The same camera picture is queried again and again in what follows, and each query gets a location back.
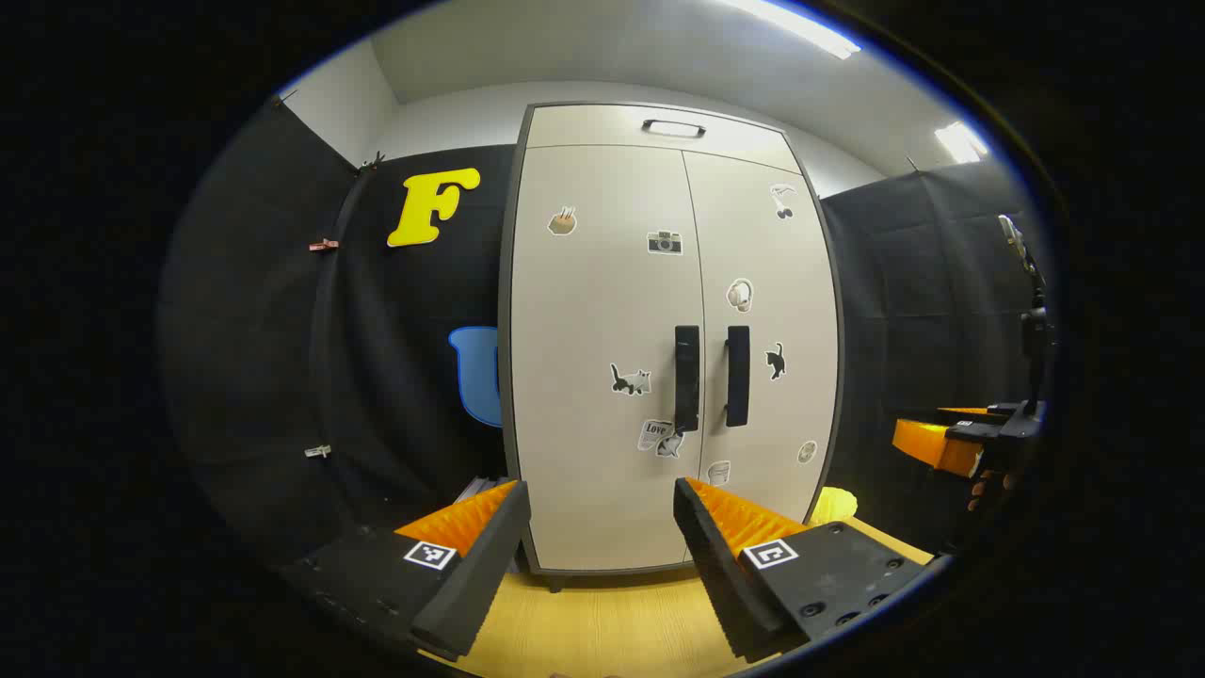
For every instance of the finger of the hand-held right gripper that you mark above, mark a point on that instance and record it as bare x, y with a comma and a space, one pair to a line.
927, 443

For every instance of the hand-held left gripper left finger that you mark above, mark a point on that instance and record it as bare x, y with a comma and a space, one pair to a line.
485, 556

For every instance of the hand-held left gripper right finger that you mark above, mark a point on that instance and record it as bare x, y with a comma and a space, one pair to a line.
706, 556

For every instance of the beige cabinet door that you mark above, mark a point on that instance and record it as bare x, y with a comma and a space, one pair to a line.
593, 311
763, 245

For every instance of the beige double-door shoe cabinet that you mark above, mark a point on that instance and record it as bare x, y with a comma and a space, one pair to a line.
602, 127

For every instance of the blue-grey book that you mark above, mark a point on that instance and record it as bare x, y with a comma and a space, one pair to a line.
480, 488

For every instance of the yellow ribbed ball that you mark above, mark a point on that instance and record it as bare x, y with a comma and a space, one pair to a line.
833, 504

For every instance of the white cloth clip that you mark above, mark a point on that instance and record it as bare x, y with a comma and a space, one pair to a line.
318, 452

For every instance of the small ceiling light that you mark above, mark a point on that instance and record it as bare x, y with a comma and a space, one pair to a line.
960, 141

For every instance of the black backdrop cloth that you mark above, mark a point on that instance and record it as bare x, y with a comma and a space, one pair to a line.
254, 330

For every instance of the long ceiling light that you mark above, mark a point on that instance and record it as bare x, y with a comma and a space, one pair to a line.
800, 24

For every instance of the black cloth clip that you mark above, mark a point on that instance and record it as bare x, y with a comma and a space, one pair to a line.
371, 162

